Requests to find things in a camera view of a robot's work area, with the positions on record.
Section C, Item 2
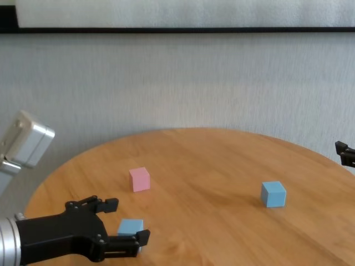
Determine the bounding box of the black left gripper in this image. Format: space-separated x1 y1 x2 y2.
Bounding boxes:
15 195 151 266

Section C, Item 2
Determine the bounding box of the blue cube block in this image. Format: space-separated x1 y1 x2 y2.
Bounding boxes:
117 218 145 253
260 181 287 208

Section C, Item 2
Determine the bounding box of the pink cube block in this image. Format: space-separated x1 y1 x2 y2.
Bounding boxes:
128 166 151 193

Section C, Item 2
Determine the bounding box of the white foam board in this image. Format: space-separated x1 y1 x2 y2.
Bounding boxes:
15 0 355 28

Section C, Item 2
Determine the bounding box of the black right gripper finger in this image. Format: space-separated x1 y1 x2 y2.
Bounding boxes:
334 140 355 168

